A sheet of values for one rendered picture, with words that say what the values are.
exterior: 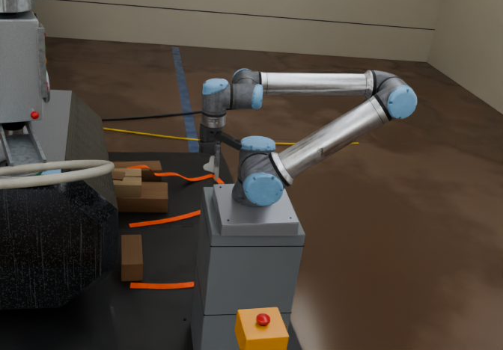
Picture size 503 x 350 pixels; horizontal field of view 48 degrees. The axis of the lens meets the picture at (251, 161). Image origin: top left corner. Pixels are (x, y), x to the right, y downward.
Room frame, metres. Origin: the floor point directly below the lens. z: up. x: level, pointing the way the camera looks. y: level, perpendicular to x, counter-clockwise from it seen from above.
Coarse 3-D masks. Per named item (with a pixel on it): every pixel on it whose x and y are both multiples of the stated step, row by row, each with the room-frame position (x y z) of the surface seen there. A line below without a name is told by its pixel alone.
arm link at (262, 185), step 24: (384, 96) 2.03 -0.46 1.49; (408, 96) 2.01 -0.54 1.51; (336, 120) 2.03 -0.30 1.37; (360, 120) 2.00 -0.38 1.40; (384, 120) 2.01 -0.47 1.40; (312, 144) 1.99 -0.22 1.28; (336, 144) 1.98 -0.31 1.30; (264, 168) 1.96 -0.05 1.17; (288, 168) 1.96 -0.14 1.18; (264, 192) 1.92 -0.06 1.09
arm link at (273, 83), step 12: (240, 72) 2.12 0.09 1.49; (252, 72) 2.12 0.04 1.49; (372, 72) 2.18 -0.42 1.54; (384, 72) 2.18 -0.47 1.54; (264, 84) 2.08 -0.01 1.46; (276, 84) 2.09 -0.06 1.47; (288, 84) 2.10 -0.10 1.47; (300, 84) 2.10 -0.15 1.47; (312, 84) 2.11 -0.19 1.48; (324, 84) 2.12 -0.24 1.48; (336, 84) 2.13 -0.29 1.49; (348, 84) 2.14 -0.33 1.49; (360, 84) 2.14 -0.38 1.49; (372, 84) 2.14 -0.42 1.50
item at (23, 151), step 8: (0, 128) 2.03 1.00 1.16; (32, 128) 2.07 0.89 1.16; (0, 136) 2.03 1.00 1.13; (8, 136) 2.06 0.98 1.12; (16, 136) 2.07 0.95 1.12; (24, 136) 2.07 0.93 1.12; (32, 136) 2.01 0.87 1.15; (8, 144) 1.98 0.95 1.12; (16, 144) 1.99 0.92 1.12; (24, 144) 2.00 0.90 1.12; (32, 144) 2.01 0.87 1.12; (8, 152) 1.83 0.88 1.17; (16, 152) 1.92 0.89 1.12; (24, 152) 1.93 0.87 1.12; (32, 152) 1.94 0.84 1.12; (40, 152) 1.86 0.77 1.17; (8, 160) 1.78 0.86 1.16; (16, 160) 1.86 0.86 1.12; (24, 160) 1.86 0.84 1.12; (32, 160) 1.87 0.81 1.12; (40, 160) 1.85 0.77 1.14
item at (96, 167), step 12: (0, 168) 1.72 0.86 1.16; (12, 168) 1.74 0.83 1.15; (24, 168) 1.76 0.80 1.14; (36, 168) 1.78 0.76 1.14; (48, 168) 1.80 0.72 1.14; (60, 168) 1.81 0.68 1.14; (72, 168) 1.81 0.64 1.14; (96, 168) 1.53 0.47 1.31; (108, 168) 1.59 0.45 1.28; (0, 180) 1.38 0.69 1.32; (12, 180) 1.38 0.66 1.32; (24, 180) 1.38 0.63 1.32; (36, 180) 1.39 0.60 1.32; (48, 180) 1.41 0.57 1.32; (60, 180) 1.42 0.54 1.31; (72, 180) 1.45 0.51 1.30
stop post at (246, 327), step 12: (240, 312) 1.24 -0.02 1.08; (252, 312) 1.24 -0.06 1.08; (264, 312) 1.25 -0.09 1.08; (276, 312) 1.25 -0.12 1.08; (240, 324) 1.19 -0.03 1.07; (252, 324) 1.19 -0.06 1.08; (276, 324) 1.21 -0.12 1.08; (240, 336) 1.18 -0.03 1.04; (252, 336) 1.15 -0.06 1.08; (264, 336) 1.15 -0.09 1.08; (276, 336) 1.16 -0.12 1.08; (288, 336) 1.17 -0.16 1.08; (240, 348) 1.17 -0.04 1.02; (252, 348) 1.14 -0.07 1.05; (264, 348) 1.15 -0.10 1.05; (276, 348) 1.16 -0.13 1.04
